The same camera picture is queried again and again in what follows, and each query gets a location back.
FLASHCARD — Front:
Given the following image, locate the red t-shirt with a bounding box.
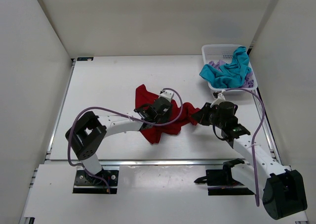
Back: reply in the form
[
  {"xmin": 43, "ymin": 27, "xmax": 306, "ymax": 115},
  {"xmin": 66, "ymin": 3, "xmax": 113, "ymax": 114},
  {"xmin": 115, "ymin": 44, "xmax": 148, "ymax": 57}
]
[{"xmin": 134, "ymin": 84, "xmax": 201, "ymax": 145}]

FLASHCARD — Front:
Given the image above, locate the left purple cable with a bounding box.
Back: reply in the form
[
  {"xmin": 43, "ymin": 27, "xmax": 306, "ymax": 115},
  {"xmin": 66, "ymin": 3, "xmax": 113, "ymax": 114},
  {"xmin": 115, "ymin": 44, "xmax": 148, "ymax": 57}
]
[{"xmin": 67, "ymin": 87, "xmax": 184, "ymax": 192}]

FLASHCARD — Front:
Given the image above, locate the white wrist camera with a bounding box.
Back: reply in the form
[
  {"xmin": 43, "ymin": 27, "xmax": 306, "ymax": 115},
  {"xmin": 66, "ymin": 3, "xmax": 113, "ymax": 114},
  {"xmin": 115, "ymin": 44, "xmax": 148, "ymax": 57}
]
[
  {"xmin": 158, "ymin": 89, "xmax": 174, "ymax": 102},
  {"xmin": 211, "ymin": 90, "xmax": 226, "ymax": 107}
]

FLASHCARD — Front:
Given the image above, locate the white plastic basket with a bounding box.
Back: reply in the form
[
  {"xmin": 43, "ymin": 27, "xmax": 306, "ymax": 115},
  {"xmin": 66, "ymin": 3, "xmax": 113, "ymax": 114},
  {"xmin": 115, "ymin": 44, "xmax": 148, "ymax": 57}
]
[{"xmin": 199, "ymin": 44, "xmax": 258, "ymax": 95}]

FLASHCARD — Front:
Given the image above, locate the dark label sticker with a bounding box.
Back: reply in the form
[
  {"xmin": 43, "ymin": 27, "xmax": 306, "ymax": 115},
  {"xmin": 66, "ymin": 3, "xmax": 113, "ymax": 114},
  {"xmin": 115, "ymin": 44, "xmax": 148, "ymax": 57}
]
[{"xmin": 77, "ymin": 57, "xmax": 94, "ymax": 61}]

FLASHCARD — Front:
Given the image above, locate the teal t-shirt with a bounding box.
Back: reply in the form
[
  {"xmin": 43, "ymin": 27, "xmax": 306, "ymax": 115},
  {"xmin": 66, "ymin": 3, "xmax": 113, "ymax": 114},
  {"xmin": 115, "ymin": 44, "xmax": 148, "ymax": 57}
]
[{"xmin": 199, "ymin": 46, "xmax": 250, "ymax": 89}]

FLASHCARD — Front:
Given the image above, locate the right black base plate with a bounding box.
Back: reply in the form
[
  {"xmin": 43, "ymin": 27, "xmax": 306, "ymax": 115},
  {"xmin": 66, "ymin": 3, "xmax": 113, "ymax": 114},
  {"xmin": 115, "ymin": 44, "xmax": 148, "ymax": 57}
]
[{"xmin": 206, "ymin": 169, "xmax": 254, "ymax": 196}]

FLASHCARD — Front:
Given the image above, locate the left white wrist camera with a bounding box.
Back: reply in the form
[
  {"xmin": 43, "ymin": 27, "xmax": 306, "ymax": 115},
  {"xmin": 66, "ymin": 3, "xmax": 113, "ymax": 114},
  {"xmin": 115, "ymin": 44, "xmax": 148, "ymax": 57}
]
[{"xmin": 158, "ymin": 89, "xmax": 174, "ymax": 102}]

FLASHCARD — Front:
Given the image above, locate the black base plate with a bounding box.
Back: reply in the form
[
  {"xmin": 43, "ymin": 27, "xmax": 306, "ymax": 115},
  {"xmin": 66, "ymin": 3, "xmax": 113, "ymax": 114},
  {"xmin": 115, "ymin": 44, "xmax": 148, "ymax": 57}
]
[
  {"xmin": 206, "ymin": 169, "xmax": 254, "ymax": 196},
  {"xmin": 73, "ymin": 166, "xmax": 119, "ymax": 194}
]

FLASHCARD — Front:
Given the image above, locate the aluminium front rail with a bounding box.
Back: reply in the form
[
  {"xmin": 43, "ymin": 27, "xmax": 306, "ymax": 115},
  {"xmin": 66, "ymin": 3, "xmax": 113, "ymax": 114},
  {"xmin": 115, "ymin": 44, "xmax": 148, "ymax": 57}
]
[{"xmin": 100, "ymin": 159, "xmax": 228, "ymax": 166}]

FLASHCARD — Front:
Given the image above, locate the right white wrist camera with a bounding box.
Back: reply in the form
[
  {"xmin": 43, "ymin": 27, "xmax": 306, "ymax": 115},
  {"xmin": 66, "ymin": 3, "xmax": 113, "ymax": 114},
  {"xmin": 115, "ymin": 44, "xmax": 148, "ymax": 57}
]
[{"xmin": 211, "ymin": 90, "xmax": 226, "ymax": 107}]

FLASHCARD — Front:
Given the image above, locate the lavender t-shirt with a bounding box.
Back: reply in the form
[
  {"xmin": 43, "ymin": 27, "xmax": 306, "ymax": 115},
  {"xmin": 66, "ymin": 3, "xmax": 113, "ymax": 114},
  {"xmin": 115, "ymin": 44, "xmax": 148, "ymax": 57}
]
[{"xmin": 207, "ymin": 59, "xmax": 256, "ymax": 89}]

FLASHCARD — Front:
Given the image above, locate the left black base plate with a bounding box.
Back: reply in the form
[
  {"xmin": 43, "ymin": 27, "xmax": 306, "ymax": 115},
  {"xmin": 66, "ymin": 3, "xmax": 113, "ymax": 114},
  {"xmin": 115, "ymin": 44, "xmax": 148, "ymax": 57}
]
[{"xmin": 73, "ymin": 166, "xmax": 119, "ymax": 194}]

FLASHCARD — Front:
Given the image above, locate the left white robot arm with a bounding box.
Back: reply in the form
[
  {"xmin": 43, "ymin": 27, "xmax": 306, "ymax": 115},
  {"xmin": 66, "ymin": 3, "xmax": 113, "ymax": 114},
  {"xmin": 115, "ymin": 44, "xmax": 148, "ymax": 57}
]
[{"xmin": 65, "ymin": 96, "xmax": 172, "ymax": 177}]

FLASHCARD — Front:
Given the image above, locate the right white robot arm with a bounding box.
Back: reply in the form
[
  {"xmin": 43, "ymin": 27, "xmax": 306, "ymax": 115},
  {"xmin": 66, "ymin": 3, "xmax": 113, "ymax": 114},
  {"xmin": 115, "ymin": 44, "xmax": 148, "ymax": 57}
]
[{"xmin": 192, "ymin": 101, "xmax": 308, "ymax": 220}]

